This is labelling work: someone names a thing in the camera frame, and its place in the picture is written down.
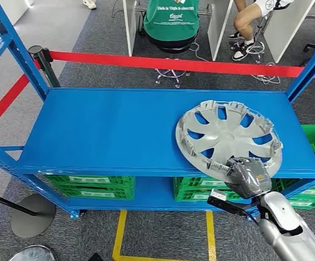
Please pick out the blue metal shelf rack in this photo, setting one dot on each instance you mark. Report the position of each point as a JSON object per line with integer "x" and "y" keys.
{"x": 119, "y": 126}

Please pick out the white desk panel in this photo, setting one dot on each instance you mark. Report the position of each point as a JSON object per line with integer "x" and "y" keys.
{"x": 218, "y": 28}
{"x": 130, "y": 25}
{"x": 285, "y": 32}

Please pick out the red barrier belt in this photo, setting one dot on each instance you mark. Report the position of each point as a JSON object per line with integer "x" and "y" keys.
{"x": 8, "y": 99}
{"x": 173, "y": 65}

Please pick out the chrome stanchion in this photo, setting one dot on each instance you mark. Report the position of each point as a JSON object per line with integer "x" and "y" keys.
{"x": 32, "y": 255}

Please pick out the white partition panel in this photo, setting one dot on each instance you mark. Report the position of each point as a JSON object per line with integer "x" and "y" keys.
{"x": 11, "y": 9}

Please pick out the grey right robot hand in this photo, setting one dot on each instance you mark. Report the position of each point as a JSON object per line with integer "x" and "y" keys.
{"x": 248, "y": 178}

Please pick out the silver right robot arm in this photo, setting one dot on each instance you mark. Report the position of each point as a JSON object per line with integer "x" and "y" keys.
{"x": 285, "y": 216}

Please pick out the black stool with chrome base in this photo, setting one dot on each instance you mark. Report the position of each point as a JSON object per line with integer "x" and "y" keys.
{"x": 171, "y": 47}

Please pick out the black camera bracket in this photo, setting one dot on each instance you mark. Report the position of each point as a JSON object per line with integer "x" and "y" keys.
{"x": 241, "y": 210}

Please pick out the person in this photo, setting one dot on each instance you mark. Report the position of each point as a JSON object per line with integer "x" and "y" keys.
{"x": 171, "y": 21}
{"x": 90, "y": 3}
{"x": 244, "y": 21}

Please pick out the grey plastic hubcap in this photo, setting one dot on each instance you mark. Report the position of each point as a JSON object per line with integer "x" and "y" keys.
{"x": 227, "y": 138}

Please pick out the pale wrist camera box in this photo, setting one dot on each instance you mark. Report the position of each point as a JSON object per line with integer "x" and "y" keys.
{"x": 217, "y": 197}

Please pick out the dark stanchion post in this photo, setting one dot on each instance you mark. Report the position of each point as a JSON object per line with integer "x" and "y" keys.
{"x": 41, "y": 59}

